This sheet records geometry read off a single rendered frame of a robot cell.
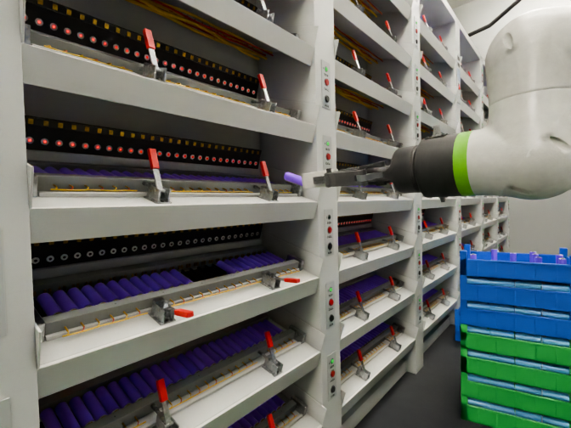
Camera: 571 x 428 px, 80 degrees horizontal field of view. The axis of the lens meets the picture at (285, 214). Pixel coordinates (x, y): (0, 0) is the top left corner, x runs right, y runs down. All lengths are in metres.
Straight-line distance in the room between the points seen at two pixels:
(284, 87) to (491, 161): 0.62
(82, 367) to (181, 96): 0.43
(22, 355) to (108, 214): 0.19
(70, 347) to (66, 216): 0.18
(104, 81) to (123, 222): 0.20
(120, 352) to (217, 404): 0.25
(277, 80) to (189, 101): 0.42
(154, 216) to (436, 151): 0.43
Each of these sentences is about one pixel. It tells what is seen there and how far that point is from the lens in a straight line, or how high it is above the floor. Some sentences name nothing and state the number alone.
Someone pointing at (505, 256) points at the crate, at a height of 0.52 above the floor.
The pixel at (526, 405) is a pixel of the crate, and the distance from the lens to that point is 1.40.
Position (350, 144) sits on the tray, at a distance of 1.06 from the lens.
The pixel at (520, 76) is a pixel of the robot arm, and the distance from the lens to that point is 0.52.
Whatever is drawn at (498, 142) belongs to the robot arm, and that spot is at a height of 0.80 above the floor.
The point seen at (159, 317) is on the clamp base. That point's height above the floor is 0.55.
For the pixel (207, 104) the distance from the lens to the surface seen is 0.66.
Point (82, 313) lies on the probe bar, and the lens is 0.59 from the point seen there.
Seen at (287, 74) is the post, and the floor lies 1.07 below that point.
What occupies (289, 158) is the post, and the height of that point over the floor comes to 0.85.
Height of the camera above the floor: 0.73
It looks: 2 degrees down
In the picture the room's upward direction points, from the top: 1 degrees counter-clockwise
